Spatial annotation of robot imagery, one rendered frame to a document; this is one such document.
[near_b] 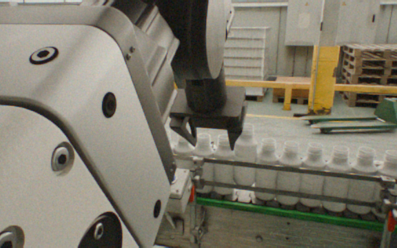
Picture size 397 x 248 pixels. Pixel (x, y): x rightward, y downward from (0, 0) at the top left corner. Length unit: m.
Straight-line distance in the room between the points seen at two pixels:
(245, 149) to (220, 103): 0.42
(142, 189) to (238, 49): 6.05
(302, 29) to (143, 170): 7.37
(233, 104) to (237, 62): 5.78
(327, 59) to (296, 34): 2.31
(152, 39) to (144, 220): 0.10
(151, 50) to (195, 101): 0.25
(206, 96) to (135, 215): 0.28
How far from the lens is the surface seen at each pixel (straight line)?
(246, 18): 7.88
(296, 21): 7.49
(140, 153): 0.16
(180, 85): 0.28
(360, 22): 7.61
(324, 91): 5.37
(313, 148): 0.86
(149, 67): 0.17
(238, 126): 0.44
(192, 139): 0.51
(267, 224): 0.91
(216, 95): 0.42
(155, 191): 0.18
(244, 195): 0.93
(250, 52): 6.17
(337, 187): 0.88
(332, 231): 0.92
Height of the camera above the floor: 1.46
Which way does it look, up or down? 18 degrees down
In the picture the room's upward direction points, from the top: straight up
